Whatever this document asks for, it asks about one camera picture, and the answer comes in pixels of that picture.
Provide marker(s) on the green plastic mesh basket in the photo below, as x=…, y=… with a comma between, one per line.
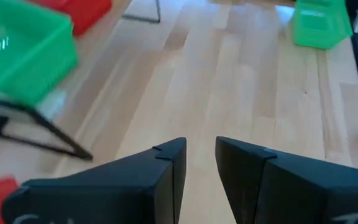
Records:
x=26, y=53
x=320, y=25

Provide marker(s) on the wooden shelf with black legs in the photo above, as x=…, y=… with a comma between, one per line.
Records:
x=51, y=105

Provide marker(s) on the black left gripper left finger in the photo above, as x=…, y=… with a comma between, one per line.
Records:
x=120, y=189

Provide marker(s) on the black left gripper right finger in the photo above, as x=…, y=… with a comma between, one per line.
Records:
x=291, y=189

